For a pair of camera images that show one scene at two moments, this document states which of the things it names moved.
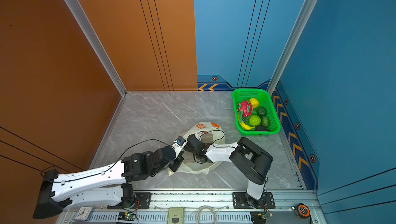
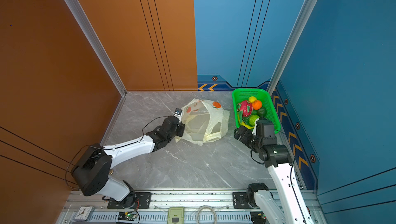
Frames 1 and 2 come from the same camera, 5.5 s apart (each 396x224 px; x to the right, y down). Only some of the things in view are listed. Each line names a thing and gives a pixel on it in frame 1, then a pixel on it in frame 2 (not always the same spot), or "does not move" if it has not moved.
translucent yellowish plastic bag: (205, 132) to (204, 121)
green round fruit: (254, 120) does not move
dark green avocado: (261, 111) does not move
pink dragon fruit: (245, 109) does not move
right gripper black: (187, 149) to (241, 128)
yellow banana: (246, 127) does not move
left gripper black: (179, 160) to (181, 129)
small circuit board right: (260, 217) does not move
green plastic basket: (261, 95) does not move
